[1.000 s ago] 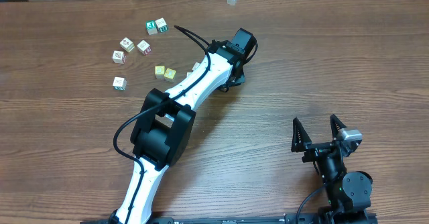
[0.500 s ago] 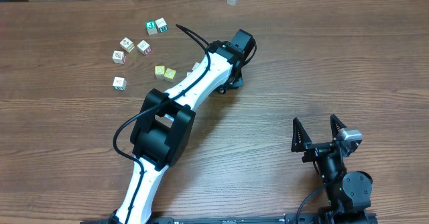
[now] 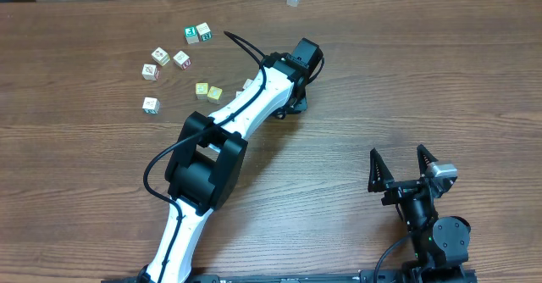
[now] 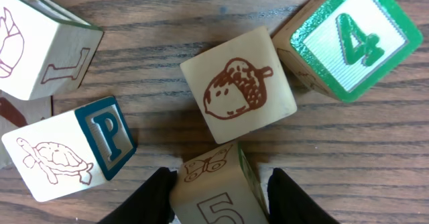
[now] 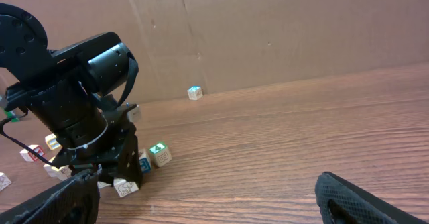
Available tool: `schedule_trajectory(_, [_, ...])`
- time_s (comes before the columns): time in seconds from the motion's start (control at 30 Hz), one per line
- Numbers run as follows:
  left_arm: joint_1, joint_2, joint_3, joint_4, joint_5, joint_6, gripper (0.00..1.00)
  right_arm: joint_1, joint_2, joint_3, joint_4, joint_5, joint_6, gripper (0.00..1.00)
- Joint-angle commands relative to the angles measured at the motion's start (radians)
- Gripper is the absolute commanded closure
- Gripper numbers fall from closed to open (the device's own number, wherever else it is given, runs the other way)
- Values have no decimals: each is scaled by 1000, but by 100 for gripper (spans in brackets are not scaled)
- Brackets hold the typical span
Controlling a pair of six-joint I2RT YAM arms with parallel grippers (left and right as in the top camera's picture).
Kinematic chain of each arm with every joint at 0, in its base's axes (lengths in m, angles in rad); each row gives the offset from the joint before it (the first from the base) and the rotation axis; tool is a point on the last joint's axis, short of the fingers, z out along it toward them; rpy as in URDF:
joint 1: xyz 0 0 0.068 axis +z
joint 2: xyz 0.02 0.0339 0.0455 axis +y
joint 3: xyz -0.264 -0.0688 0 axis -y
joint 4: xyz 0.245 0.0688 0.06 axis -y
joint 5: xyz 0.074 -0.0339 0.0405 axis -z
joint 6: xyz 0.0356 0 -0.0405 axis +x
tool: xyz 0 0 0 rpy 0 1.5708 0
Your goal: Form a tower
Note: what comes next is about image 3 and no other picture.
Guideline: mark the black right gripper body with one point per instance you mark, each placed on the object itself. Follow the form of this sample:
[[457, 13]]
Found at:
[[400, 191]]

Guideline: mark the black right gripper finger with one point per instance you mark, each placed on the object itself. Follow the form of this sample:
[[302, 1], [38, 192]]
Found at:
[[425, 158], [379, 177]]

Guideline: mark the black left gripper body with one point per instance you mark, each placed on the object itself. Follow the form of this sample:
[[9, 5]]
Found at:
[[295, 103]]

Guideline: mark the wooden picture block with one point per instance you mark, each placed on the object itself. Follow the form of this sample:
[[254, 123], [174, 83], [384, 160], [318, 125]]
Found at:
[[247, 84]]

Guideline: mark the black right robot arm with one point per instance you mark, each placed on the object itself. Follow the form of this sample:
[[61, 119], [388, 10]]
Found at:
[[439, 243]]

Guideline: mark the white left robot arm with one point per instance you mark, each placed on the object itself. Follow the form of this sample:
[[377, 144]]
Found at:
[[196, 175]]

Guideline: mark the yellow letter O block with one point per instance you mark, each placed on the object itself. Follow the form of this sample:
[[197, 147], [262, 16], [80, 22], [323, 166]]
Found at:
[[214, 94]]

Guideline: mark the yellow letter G block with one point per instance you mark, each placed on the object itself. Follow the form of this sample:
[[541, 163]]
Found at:
[[201, 90]]

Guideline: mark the teal number block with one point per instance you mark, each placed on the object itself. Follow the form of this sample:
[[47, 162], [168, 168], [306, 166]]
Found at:
[[204, 32]]

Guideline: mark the red letter U block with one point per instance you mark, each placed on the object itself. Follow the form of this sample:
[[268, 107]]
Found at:
[[182, 60]]

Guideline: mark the green letter block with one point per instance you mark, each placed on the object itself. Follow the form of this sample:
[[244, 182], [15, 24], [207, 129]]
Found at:
[[191, 34]]

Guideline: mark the teal edged picture block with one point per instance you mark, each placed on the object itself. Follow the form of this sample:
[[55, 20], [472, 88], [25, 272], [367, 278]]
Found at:
[[151, 105]]

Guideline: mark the yellow edged picture block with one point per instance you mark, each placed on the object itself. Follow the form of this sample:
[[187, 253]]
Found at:
[[160, 56]]

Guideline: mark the red edged picture block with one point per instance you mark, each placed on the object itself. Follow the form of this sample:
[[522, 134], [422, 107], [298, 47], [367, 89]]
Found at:
[[150, 72]]

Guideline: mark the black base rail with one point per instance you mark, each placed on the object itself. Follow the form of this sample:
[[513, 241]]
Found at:
[[364, 276]]

